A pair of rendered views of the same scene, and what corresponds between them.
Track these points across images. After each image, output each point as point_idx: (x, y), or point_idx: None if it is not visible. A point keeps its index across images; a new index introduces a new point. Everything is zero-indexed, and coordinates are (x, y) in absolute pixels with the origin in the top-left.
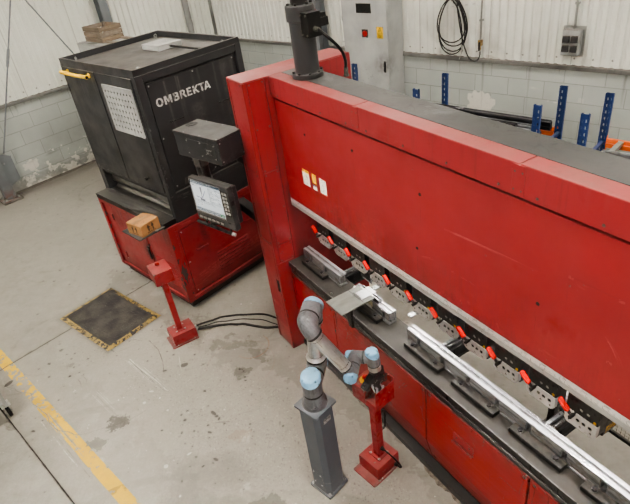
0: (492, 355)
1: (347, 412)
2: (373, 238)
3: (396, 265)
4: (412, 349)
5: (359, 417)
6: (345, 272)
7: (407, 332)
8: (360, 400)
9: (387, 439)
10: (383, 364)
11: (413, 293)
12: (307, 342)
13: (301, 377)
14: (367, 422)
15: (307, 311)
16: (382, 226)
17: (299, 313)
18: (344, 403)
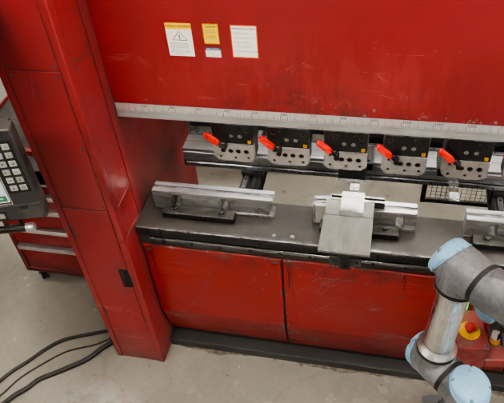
0: None
1: (337, 396)
2: (409, 93)
3: (473, 121)
4: (495, 245)
5: (358, 390)
6: (272, 191)
7: (466, 225)
8: (471, 365)
9: (419, 392)
10: (426, 294)
11: None
12: (443, 331)
13: (465, 397)
14: (374, 389)
15: (494, 271)
16: (447, 60)
17: (479, 285)
18: (319, 387)
